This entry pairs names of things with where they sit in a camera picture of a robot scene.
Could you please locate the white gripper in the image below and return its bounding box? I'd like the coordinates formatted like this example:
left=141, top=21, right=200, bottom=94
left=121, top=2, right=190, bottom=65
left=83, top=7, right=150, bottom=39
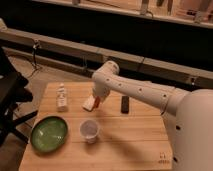
left=93, top=83, right=110, bottom=102

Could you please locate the red pepper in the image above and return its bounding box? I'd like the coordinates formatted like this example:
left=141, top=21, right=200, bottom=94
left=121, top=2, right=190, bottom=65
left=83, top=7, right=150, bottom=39
left=93, top=97, right=100, bottom=108

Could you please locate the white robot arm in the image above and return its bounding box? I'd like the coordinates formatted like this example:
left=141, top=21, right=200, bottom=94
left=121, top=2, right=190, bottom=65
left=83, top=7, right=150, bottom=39
left=92, top=61, right=213, bottom=171

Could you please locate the white sponge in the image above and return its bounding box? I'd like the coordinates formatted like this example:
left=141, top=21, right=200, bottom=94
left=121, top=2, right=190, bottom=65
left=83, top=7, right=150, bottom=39
left=82, top=95, right=96, bottom=112

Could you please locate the black rectangular block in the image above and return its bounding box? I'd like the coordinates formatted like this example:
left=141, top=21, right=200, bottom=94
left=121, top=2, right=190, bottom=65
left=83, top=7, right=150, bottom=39
left=121, top=96, right=129, bottom=114

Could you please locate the white tube bottle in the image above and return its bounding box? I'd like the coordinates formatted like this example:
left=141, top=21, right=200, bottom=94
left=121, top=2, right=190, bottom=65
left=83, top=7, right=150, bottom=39
left=56, top=83, right=68, bottom=112

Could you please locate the clear plastic cup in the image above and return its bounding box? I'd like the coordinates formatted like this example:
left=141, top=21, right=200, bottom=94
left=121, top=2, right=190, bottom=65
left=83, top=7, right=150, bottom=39
left=79, top=119, right=99, bottom=144

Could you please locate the wooden table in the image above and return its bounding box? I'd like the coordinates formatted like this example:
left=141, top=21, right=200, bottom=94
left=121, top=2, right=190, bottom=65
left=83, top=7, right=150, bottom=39
left=19, top=82, right=172, bottom=171

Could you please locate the green plate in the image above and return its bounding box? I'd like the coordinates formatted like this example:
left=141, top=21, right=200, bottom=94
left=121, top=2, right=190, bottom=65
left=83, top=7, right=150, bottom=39
left=30, top=116, right=68, bottom=153

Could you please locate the black chair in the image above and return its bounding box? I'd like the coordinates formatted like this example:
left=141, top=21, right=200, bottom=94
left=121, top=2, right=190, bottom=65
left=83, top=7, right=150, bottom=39
left=0, top=46, right=37, bottom=146

